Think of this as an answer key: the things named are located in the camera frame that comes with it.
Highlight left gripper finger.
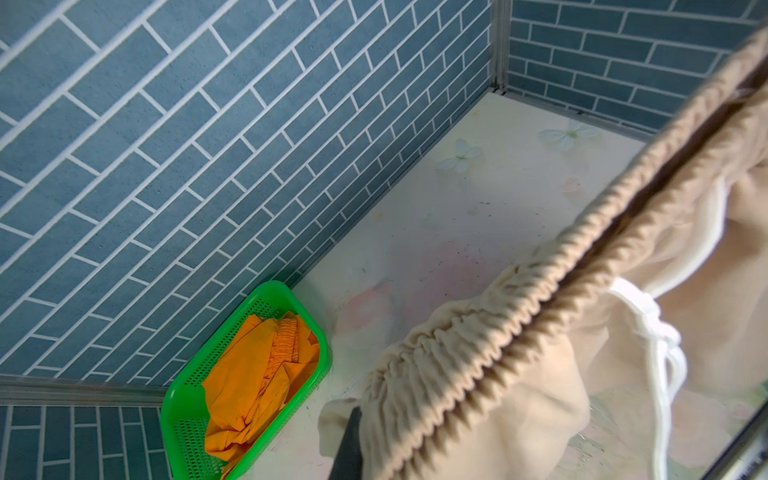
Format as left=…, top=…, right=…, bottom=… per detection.
left=328, top=407, right=363, bottom=480

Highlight beige drawstring shorts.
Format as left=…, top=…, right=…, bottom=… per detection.
left=319, top=27, right=767, bottom=479

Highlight orange shorts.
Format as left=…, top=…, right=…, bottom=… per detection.
left=203, top=312, right=320, bottom=479

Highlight green plastic basket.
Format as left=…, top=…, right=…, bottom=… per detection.
left=161, top=281, right=331, bottom=479

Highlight right aluminium corner post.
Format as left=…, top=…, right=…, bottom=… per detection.
left=490, top=0, right=513, bottom=94

